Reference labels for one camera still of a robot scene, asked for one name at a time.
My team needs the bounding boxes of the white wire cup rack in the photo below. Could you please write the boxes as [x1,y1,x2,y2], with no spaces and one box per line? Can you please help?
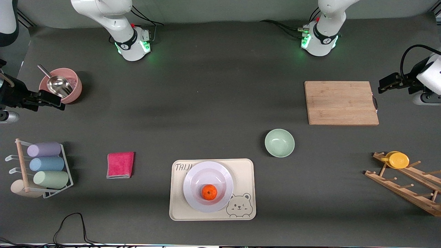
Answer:
[5,138,74,199]

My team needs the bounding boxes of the wooden cutting board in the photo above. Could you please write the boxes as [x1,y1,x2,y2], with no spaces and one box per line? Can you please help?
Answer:
[304,81,380,126]

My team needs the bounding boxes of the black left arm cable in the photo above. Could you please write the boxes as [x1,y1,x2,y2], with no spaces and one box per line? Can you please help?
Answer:
[400,44,441,74]

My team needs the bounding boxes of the pink folded cloth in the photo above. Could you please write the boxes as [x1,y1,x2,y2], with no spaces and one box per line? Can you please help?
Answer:
[106,152,135,179]

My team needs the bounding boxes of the white round plate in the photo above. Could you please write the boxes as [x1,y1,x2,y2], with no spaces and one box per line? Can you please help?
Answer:
[183,161,234,213]

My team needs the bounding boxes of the blue cup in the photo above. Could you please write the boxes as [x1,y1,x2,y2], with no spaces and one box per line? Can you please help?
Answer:
[29,157,65,172]

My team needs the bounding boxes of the beige cup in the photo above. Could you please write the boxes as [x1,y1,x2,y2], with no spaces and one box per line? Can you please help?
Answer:
[10,179,47,198]

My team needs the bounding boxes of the green cup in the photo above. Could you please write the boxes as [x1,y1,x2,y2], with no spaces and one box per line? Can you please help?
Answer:
[33,170,69,189]

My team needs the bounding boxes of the yellow cup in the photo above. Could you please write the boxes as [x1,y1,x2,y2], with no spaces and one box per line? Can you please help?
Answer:
[381,151,410,169]

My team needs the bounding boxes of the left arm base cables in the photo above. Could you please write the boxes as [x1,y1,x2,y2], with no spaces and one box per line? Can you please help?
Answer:
[260,6,321,38]

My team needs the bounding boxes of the orange fruit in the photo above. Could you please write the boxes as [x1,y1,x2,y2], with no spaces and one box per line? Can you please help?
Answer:
[202,184,218,200]

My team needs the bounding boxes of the purple cup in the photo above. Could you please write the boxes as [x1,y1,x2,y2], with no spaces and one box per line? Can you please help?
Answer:
[27,142,62,157]

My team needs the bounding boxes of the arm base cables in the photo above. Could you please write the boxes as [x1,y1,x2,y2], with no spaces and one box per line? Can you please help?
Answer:
[110,5,164,43]
[260,6,321,38]

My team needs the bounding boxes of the beige bear print tray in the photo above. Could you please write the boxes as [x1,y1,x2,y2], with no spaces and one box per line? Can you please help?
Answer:
[169,159,256,221]

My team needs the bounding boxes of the wooden peg rack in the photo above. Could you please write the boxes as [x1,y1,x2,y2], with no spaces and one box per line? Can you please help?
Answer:
[365,152,441,217]

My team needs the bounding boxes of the black cable on table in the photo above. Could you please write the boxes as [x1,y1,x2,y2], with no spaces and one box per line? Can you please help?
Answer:
[0,213,138,248]

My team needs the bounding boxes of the pink bowl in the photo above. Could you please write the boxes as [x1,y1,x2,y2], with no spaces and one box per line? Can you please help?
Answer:
[39,68,83,104]

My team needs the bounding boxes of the metal scoop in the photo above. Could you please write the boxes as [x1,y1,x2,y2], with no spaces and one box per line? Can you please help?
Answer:
[37,64,73,98]

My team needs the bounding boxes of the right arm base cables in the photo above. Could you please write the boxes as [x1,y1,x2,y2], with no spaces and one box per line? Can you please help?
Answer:
[110,5,164,43]

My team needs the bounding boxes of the light green bowl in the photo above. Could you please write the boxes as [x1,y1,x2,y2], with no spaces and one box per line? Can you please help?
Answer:
[265,128,295,158]

